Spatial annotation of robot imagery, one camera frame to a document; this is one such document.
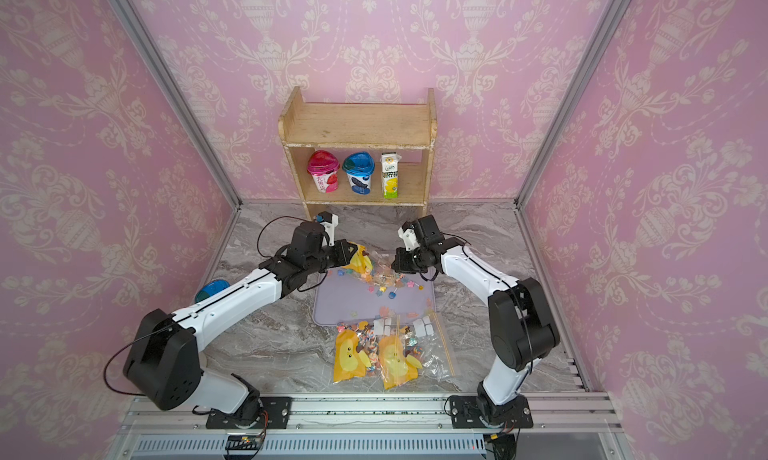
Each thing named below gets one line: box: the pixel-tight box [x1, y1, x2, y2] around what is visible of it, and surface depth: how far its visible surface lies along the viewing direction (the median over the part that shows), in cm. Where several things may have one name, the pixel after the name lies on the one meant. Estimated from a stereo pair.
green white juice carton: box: [380, 152, 402, 199], surface depth 87 cm
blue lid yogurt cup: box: [342, 151, 375, 195], surface depth 90 cm
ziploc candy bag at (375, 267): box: [342, 241, 399, 288], surface depth 91 cm
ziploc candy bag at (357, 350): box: [334, 320, 382, 382], surface depth 83 cm
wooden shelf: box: [278, 86, 438, 220], surface depth 83 cm
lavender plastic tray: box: [314, 270, 436, 325], surface depth 94 cm
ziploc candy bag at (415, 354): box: [379, 312, 463, 392], surface depth 81 cm
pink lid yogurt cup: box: [307, 150, 340, 193], surface depth 91 cm
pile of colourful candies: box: [327, 268, 425, 300], surface depth 96 cm
